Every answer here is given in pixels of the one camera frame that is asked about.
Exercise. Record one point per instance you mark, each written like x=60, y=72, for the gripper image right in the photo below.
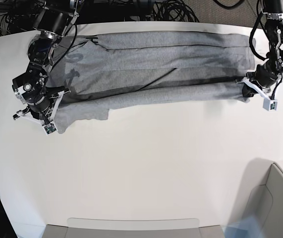
x=262, y=78

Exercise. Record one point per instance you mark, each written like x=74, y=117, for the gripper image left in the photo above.
x=42, y=108

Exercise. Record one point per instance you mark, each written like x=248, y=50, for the grey T-shirt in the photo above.
x=113, y=71

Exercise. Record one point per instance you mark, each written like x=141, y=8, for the grey bin at right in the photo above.
x=263, y=215

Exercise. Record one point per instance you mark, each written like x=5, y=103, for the grey bin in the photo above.
x=263, y=215
x=92, y=228

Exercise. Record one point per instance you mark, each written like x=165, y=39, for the grey bin at bottom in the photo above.
x=92, y=228

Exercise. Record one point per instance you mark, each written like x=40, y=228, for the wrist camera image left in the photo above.
x=49, y=128

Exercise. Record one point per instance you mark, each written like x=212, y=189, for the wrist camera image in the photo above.
x=270, y=105
x=49, y=128

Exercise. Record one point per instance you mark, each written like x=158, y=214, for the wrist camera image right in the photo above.
x=270, y=105

